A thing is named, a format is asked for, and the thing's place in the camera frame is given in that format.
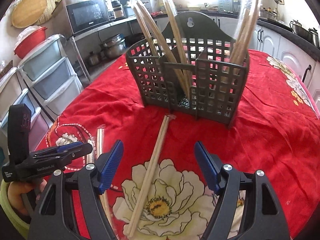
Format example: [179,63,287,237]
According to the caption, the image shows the red floral tablecloth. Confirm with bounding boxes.
[35,48,320,240]

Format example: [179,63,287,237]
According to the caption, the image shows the person's left hand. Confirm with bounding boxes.
[7,179,47,216]

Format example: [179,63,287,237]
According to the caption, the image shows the steel mixing bowl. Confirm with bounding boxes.
[290,20,313,43]

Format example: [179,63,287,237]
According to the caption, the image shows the steel pot on shelf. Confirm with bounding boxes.
[99,34,126,60]

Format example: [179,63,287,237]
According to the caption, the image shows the chopsticks compartment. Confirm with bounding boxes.
[225,0,262,65]
[129,0,190,98]

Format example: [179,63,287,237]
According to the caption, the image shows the round bamboo tray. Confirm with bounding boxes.
[11,0,57,29]

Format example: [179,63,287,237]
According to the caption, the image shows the chopsticks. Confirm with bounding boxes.
[85,125,114,229]
[125,114,176,239]

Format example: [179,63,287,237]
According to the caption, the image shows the dark grey utensil basket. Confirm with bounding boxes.
[126,11,249,126]

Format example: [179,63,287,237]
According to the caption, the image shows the plastic drawer unit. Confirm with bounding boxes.
[1,34,83,151]

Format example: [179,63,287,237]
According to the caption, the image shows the black microwave oven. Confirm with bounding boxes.
[66,0,110,34]

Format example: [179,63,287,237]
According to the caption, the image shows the red plastic basin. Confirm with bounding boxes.
[14,26,47,59]

